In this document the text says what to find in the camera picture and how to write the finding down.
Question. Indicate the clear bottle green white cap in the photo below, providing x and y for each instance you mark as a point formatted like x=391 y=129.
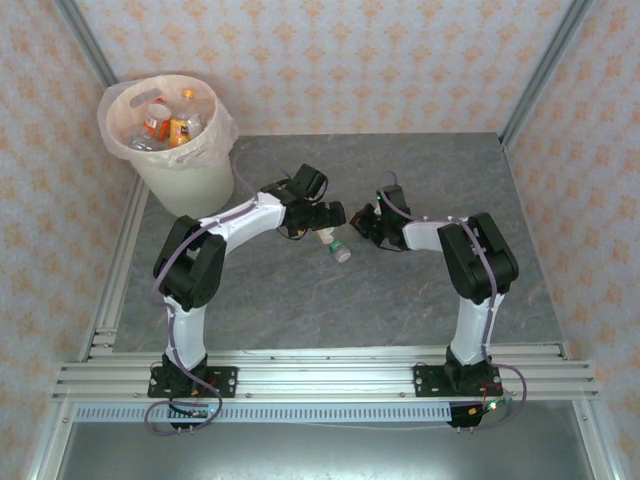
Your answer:
x=341 y=252

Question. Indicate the yellow orange juice bottle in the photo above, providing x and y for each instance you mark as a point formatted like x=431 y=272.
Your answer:
x=177 y=132

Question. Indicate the clear bottle blue white cap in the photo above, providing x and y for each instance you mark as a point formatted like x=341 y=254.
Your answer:
x=147 y=142

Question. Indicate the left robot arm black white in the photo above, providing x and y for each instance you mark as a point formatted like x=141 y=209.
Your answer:
x=187 y=330

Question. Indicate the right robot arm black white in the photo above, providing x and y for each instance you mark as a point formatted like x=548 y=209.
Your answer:
x=472 y=330

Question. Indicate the white plastic bin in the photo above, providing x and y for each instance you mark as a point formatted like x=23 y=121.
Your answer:
x=195 y=185

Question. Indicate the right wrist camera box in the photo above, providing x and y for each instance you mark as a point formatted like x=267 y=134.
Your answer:
x=392 y=197

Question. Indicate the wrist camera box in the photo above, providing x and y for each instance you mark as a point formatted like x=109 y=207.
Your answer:
x=310 y=181
x=392 y=197

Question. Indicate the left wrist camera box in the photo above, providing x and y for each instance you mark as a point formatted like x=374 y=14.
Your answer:
x=310 y=181

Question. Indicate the aluminium mounting rail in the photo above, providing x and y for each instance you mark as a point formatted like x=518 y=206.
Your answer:
x=325 y=382

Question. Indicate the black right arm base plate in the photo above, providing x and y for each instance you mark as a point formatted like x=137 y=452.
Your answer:
x=427 y=382

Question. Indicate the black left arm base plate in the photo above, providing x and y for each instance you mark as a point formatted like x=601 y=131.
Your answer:
x=225 y=382

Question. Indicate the aluminium corner post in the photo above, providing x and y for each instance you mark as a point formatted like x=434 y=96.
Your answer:
x=82 y=30
x=545 y=65

